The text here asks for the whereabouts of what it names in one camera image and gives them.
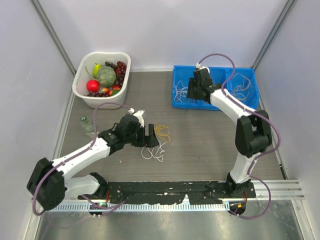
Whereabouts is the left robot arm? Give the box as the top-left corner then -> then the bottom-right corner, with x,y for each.
26,111 -> 160,211

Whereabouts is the blue three-compartment bin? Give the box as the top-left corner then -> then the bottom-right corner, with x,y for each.
171,65 -> 260,111

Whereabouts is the dark grapes front bunch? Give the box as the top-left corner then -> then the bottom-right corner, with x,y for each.
86,91 -> 110,98

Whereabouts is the dark grape bunch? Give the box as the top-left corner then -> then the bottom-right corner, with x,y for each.
105,61 -> 117,71

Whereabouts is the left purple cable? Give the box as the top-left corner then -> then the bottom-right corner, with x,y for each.
32,102 -> 131,216

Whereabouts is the white plastic basket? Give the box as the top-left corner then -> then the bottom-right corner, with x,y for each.
72,51 -> 132,109

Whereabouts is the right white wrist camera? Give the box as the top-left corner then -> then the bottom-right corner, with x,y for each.
195,63 -> 210,73

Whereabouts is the green melon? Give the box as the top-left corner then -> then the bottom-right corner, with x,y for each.
96,66 -> 117,87

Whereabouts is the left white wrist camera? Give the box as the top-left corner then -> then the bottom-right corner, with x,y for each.
128,108 -> 147,128

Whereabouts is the red grape bunch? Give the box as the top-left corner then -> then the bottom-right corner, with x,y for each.
115,61 -> 127,84

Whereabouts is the white slotted cable duct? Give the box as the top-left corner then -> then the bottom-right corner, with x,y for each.
50,201 -> 230,213

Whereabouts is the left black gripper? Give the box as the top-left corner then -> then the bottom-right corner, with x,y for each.
124,123 -> 159,148

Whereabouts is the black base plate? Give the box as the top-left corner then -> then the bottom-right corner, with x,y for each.
85,181 -> 256,205

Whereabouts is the yellow-green pear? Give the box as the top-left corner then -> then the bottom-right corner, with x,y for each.
93,63 -> 102,78

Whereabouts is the red apple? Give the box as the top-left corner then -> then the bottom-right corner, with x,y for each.
86,79 -> 101,93

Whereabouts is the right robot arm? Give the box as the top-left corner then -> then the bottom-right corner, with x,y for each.
187,67 -> 272,198

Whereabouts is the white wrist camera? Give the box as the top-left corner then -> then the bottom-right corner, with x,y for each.
195,63 -> 210,73
128,108 -> 147,128

